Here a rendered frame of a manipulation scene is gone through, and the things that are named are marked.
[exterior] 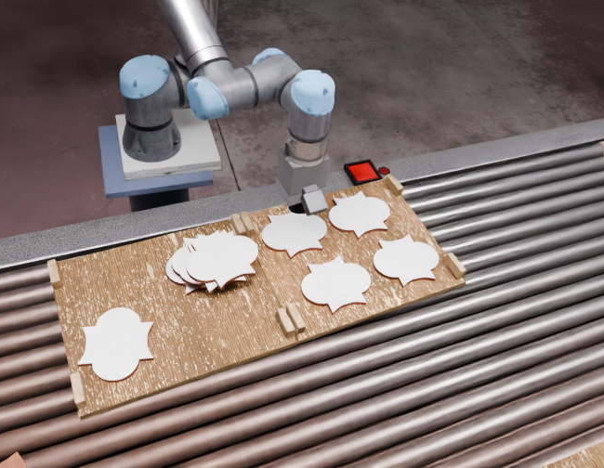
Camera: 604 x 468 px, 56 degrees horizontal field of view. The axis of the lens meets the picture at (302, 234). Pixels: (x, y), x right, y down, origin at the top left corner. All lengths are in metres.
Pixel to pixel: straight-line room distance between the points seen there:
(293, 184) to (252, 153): 1.80
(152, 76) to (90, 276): 0.48
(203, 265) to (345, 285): 0.30
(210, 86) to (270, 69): 0.12
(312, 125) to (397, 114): 2.30
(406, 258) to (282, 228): 0.28
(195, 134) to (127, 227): 0.38
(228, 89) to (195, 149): 0.54
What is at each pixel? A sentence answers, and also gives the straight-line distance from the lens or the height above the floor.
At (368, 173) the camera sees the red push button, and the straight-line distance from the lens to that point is 1.47.
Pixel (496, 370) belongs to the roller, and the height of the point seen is 0.91.
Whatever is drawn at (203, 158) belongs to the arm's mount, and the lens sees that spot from 1.51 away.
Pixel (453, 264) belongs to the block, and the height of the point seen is 0.96.
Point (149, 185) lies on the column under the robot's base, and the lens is 1.49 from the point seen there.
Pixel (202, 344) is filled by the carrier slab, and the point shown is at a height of 0.94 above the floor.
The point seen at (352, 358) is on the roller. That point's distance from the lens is 1.14.
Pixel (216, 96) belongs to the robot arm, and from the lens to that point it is 1.01.
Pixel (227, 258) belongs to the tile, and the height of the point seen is 0.99.
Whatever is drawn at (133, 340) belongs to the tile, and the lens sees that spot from 1.12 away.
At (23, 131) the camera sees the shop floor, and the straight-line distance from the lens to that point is 3.16.
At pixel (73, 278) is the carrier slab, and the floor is 0.94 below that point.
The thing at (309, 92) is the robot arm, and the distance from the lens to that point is 0.99.
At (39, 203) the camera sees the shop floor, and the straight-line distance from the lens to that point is 2.76.
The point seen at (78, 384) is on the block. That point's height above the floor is 0.96.
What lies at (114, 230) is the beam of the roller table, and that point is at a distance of 1.33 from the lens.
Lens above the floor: 1.90
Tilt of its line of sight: 49 degrees down
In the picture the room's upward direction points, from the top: 9 degrees clockwise
